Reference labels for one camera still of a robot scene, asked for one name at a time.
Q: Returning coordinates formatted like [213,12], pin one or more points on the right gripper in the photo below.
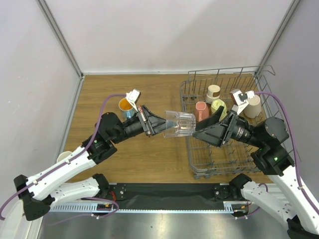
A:
[229,128]

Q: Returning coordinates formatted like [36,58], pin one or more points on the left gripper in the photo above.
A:
[154,124]

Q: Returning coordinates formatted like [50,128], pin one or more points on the pink floral mug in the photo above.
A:
[201,111]

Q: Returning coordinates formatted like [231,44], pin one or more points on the clear plastic cup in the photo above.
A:
[179,124]

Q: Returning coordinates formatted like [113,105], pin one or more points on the blue mug orange inside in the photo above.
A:
[126,109]

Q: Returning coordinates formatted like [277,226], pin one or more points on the steel tumbler brown band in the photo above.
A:
[213,93]

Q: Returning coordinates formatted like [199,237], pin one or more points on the beige paper cup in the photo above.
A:
[253,108]

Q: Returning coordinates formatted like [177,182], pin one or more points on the grey mug white inside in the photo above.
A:
[63,155]

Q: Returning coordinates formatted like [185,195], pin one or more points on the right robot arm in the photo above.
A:
[298,215]

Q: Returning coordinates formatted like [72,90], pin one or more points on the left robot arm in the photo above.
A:
[50,187]

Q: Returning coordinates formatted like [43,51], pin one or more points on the black base mat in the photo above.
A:
[169,196]

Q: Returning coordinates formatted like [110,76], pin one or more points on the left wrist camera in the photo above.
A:
[132,97]

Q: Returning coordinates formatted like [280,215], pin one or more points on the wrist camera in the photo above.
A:
[132,97]
[240,100]

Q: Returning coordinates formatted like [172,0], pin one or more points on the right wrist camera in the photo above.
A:
[240,100]

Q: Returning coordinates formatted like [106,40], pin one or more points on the grey wire dish rack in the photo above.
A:
[234,157]

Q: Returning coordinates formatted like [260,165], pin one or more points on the white cable duct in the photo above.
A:
[81,207]

